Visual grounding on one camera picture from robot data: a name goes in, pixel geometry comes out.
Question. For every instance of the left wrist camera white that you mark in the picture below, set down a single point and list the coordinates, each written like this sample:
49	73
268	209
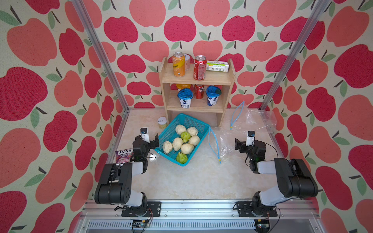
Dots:
144	133

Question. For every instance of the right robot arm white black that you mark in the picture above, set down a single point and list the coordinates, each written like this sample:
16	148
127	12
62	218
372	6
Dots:
294	180

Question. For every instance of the right blue-lid yogurt cup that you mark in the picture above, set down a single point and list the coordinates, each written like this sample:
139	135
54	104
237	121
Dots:
213	94

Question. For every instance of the white green box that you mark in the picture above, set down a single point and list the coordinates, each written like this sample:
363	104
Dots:
219	66

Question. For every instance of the left blue-lid yogurt cup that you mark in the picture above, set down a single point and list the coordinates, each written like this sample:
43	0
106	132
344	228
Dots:
185	96

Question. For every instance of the teal plastic basket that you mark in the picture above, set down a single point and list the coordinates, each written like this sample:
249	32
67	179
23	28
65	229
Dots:
169	134

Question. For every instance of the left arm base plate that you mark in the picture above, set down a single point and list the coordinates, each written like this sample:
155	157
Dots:
148	209

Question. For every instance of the green pear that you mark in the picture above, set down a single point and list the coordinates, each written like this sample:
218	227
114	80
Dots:
181	158
185	136

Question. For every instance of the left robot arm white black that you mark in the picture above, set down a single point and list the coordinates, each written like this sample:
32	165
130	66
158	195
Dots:
115	184

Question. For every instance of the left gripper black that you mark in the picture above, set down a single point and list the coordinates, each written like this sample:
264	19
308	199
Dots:
152	143

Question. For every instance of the purple candy packet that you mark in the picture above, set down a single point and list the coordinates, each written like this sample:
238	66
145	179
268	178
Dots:
124	156

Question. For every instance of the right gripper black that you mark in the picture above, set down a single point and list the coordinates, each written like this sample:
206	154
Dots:
243	146

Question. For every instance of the blue-lid yogurt cup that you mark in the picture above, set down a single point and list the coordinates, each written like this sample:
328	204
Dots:
213	94
185	96

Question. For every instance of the red cola can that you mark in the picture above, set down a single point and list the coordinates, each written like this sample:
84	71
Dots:
200	67

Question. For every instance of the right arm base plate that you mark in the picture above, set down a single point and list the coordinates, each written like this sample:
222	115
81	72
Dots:
254	209

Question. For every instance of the clear zip-top bag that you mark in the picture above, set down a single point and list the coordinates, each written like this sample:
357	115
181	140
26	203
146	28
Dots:
251	119
222	142

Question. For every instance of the small red can lower shelf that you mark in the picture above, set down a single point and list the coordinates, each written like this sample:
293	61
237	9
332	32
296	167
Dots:
199	91

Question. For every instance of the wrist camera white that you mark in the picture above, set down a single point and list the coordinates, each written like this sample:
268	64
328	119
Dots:
144	133
250	140

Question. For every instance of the orange soda can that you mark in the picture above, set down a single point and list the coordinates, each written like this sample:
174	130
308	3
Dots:
178	64

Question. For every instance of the pink can behind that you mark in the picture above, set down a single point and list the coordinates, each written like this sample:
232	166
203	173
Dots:
187	61

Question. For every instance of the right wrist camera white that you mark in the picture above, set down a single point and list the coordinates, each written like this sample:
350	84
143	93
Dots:
250	140

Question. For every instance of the yellow cup lower shelf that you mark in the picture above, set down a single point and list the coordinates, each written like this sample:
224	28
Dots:
182	86

